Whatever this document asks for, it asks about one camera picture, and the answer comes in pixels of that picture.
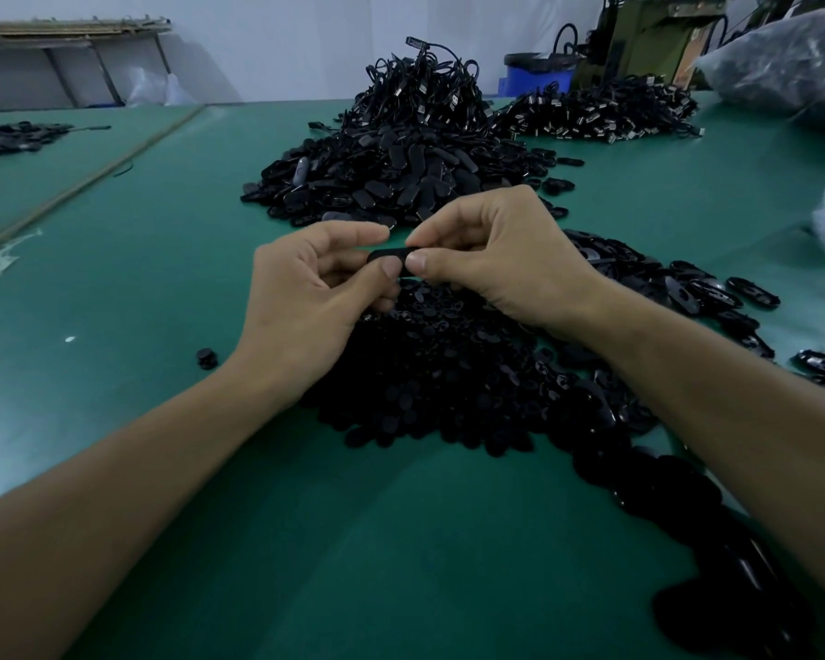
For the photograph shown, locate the person's right hand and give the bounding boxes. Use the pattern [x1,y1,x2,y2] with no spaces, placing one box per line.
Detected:
[406,185,614,339]

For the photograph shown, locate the person's left hand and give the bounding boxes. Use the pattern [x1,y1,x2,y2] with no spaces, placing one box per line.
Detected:
[237,221,404,405]

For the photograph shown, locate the person's left forearm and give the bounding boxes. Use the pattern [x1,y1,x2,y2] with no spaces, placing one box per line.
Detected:
[0,350,303,660]

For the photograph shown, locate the person's right forearm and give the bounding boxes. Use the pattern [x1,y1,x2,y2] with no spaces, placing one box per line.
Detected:
[557,276,825,616]

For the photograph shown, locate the pile of black oval covers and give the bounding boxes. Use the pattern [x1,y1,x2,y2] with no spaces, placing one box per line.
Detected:
[241,120,585,229]

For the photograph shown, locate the pile of matte black shells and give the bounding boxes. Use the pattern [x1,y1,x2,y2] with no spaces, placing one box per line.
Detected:
[298,278,661,458]

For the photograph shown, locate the blue plastic bin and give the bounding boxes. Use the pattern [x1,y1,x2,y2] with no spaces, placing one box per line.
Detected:
[498,52,581,97]

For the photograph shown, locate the pile of glossy black shells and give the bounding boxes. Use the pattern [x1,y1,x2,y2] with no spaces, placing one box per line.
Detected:
[562,229,782,359]

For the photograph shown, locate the white plastic bag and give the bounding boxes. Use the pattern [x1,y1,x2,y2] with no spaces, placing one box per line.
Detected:
[125,65,197,108]

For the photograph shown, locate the green metal machine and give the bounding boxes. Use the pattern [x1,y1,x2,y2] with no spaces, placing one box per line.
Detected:
[572,0,738,91]

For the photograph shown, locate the row of dark glossy shells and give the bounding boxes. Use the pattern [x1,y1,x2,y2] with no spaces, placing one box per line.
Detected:
[569,419,820,660]

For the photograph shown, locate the small pile of black parts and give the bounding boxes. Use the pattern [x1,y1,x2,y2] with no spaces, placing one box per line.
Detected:
[0,121,112,167]

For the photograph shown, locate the clear bag of black parts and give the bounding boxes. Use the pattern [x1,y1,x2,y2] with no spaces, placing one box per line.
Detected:
[693,2,825,134]

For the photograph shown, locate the tall heap of black cables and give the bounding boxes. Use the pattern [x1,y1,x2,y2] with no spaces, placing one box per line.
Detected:
[308,37,497,139]

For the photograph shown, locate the flat heap of black cables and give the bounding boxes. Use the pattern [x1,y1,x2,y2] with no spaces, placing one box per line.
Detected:
[491,75,706,145]

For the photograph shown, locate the metal frame workbench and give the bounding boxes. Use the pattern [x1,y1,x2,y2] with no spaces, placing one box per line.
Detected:
[0,18,174,112]

